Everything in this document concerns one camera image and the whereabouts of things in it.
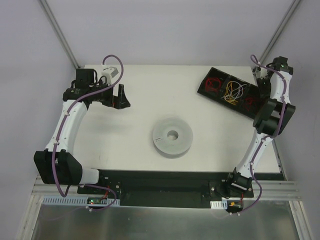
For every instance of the grey plastic spool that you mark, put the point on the grey plastic spool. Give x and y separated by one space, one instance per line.
172 137

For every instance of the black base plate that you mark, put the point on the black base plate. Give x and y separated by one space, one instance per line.
168 189

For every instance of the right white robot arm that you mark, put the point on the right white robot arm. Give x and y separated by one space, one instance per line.
269 122

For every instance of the aluminium frame rail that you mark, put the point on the aluminium frame rail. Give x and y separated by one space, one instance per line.
271 190

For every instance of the left white cable duct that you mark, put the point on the left white cable duct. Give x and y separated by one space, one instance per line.
79 201

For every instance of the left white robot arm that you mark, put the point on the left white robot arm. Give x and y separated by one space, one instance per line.
56 163

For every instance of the black three-compartment bin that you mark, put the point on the black three-compartment bin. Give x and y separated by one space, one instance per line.
232 92

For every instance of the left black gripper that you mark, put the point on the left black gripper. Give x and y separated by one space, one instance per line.
115 97

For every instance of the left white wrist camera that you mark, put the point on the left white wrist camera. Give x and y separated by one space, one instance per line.
109 72

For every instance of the right white cable duct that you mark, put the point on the right white cable duct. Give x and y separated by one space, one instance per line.
219 205

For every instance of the white cable duct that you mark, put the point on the white cable duct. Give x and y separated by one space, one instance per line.
219 205
79 201

